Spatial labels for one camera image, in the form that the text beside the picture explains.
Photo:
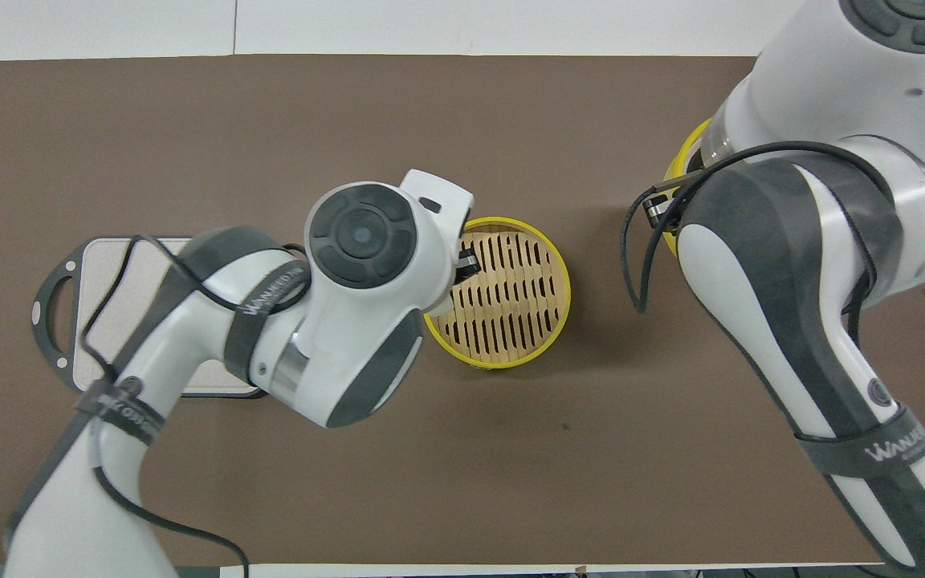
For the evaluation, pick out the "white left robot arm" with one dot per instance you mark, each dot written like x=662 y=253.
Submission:
x=350 y=321

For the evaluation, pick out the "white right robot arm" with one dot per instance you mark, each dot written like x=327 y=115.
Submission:
x=792 y=241

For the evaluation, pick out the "yellow bamboo steamer basket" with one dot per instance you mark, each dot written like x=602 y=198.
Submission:
x=511 y=297

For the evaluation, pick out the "brown table mat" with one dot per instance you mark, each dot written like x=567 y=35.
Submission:
x=270 y=120

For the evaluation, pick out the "grey cutting board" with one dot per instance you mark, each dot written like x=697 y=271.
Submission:
x=109 y=297

